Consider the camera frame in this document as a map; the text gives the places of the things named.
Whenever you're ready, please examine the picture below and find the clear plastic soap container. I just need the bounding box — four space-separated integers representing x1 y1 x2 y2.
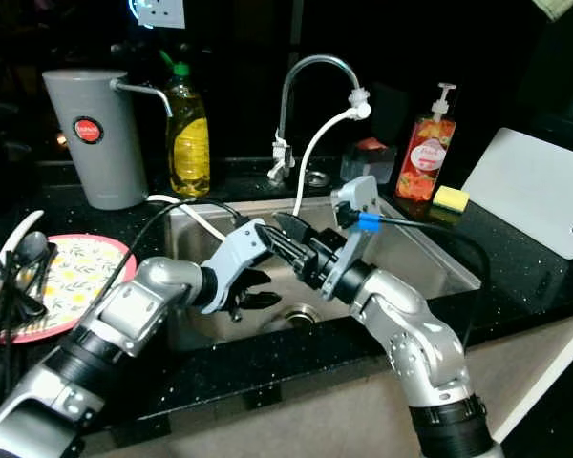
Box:
340 136 399 187

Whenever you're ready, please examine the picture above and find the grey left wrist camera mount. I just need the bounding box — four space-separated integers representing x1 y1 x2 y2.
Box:
199 218 278 316

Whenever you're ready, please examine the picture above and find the red hand soap pump bottle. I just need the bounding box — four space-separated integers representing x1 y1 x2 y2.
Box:
394 83 459 204

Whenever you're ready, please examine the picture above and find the stainless steel sink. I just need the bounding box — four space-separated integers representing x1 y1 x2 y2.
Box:
167 194 493 352

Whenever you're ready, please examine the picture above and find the chrome gooseneck faucet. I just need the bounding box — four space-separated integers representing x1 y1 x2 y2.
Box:
267 54 364 185

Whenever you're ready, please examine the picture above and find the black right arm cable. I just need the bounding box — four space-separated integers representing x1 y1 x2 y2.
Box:
339 212 493 349

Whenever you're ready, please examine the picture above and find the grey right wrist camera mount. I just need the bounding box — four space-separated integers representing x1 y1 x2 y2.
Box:
325 175 381 302

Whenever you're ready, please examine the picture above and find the yellow sponge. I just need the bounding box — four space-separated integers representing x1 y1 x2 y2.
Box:
432 184 472 216

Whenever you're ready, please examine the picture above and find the white flexible hose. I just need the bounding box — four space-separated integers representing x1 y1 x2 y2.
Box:
145 89 371 244

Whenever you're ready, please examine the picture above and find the white cutting board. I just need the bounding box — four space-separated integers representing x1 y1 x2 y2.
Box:
461 127 573 260

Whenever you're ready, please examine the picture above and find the yellow dish soap bottle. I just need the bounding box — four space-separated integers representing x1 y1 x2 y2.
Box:
160 51 212 199

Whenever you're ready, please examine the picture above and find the dark scratched steel spoon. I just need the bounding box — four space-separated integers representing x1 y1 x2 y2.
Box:
19 231 52 316

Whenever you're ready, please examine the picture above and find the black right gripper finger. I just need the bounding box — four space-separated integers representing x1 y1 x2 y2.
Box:
275 212 321 243
273 221 311 268

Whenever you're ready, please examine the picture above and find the white wall socket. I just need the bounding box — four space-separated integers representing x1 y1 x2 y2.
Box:
137 0 187 30

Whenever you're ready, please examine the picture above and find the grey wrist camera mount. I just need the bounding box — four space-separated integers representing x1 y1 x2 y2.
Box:
199 218 278 316
325 175 381 302

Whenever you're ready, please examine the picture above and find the lemon print plate red rim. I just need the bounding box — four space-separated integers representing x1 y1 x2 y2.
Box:
0 232 139 346

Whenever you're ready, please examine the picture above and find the green cloth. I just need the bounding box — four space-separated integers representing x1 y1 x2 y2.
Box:
530 0 573 22

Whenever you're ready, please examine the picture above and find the black chopstick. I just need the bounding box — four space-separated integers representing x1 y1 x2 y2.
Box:
0 250 20 411
11 243 56 406

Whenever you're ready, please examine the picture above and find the steel sink drain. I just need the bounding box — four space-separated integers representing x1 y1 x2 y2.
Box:
263 303 326 335

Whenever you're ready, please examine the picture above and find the beige kitchen cabinet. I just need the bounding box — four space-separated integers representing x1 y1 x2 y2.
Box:
81 310 573 458

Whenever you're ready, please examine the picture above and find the grey water filter canister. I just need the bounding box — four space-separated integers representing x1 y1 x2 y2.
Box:
43 69 178 211

